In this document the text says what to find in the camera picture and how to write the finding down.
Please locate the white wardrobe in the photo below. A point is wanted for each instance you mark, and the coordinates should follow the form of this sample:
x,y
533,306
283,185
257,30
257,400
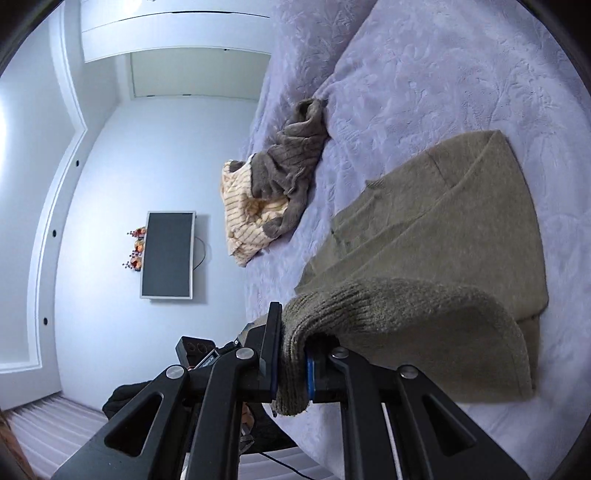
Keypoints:
x,y
175,32

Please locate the grey-brown ribbed knit garment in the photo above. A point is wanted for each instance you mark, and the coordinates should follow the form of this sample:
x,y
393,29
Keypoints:
x,y
286,161

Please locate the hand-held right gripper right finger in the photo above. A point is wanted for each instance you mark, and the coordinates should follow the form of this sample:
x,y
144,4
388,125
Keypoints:
x,y
310,374

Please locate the cream striped garment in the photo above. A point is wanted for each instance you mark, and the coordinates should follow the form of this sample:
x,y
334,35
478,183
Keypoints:
x,y
240,217

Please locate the lavender embossed blanket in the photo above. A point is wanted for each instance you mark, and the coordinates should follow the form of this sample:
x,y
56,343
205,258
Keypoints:
x,y
415,74

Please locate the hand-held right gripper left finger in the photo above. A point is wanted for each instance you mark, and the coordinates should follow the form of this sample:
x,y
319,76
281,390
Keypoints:
x,y
274,383

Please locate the orange flower wall decoration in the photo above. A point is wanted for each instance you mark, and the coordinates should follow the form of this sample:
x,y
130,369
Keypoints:
x,y
137,251

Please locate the olive brown knit sweater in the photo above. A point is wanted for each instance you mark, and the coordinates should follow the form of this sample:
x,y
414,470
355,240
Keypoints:
x,y
438,240

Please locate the wall-mounted flat monitor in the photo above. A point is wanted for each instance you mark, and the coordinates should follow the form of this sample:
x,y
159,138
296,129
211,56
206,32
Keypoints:
x,y
167,254

